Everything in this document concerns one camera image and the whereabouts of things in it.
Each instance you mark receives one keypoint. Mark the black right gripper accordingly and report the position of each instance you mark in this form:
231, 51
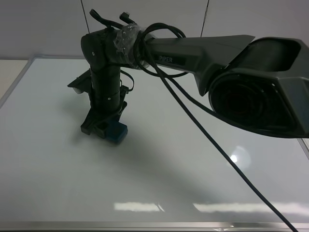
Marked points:
103, 111

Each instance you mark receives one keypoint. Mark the blue board eraser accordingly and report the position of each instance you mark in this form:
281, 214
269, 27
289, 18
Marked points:
116, 132

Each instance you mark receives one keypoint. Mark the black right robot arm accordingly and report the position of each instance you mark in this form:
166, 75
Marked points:
258, 85

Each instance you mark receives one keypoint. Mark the white aluminium-framed whiteboard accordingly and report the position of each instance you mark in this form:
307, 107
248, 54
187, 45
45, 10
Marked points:
164, 176

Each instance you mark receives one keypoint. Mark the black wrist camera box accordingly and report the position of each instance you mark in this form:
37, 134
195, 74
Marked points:
82, 83

